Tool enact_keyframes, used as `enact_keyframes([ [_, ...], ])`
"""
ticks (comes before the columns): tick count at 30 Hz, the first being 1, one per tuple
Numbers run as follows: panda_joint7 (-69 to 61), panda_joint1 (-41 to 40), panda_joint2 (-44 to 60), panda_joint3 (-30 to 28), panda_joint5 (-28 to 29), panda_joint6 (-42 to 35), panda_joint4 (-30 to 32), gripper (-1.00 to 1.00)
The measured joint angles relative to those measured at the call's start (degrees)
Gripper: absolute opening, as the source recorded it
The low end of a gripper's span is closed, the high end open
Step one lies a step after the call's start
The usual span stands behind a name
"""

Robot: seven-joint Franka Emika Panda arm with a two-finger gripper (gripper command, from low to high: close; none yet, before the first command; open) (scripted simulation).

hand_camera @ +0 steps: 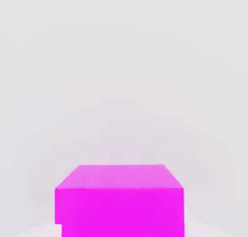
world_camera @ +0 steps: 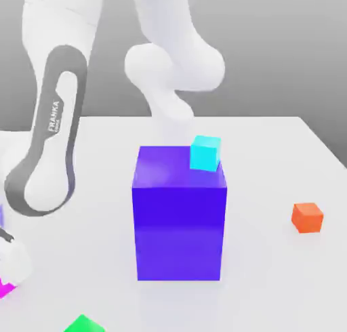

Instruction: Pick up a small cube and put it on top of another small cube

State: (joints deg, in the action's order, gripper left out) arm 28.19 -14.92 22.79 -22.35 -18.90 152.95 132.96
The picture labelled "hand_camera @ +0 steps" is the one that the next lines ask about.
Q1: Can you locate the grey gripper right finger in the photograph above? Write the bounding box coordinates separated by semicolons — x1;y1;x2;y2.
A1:
184;221;236;237

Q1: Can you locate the small magenta cube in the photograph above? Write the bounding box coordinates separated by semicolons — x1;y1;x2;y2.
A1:
54;164;185;237

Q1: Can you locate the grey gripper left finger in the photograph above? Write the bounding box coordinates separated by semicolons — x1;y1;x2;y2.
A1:
13;222;62;237

